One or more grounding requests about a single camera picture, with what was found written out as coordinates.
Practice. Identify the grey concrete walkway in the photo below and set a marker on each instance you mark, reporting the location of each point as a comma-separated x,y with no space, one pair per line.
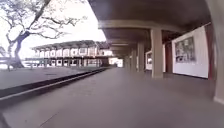
116,103

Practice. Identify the pale two-storey building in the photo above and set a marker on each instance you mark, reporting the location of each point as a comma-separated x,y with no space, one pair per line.
71,52

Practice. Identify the concrete building with columns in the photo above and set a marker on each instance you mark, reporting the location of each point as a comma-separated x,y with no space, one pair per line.
156,53

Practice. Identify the dark kerb strip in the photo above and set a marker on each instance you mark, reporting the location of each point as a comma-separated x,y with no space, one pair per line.
40,86

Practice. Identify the grey paved open ground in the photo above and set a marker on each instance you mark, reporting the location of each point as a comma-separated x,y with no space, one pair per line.
30,76

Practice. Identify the large bare-branched tree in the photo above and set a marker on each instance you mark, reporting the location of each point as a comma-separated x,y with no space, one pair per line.
17,46

